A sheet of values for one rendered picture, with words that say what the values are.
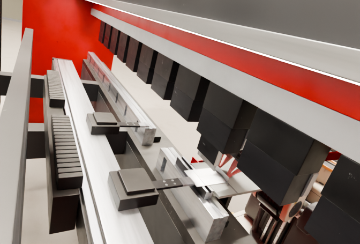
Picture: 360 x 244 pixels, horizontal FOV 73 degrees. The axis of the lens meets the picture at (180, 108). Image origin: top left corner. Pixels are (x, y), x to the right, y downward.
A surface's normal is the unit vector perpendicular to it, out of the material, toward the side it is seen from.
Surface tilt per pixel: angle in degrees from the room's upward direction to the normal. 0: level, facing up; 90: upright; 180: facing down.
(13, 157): 0
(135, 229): 0
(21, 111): 0
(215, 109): 90
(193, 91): 90
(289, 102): 90
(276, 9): 90
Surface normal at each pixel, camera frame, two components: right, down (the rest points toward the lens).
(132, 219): 0.25, -0.92
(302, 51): -0.85, -0.05
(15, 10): 0.54, 0.40
